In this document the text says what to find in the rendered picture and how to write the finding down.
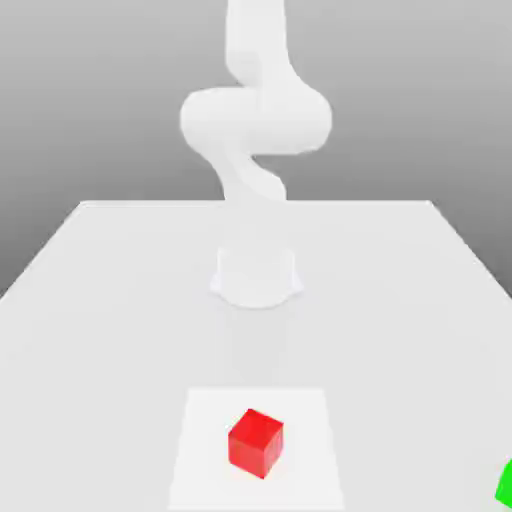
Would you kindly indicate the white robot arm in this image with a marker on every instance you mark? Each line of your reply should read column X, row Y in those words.
column 256, row 120

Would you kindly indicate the small red cube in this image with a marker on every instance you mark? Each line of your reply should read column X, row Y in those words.
column 254, row 444

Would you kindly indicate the small green cube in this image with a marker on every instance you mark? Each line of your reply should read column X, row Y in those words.
column 505, row 486

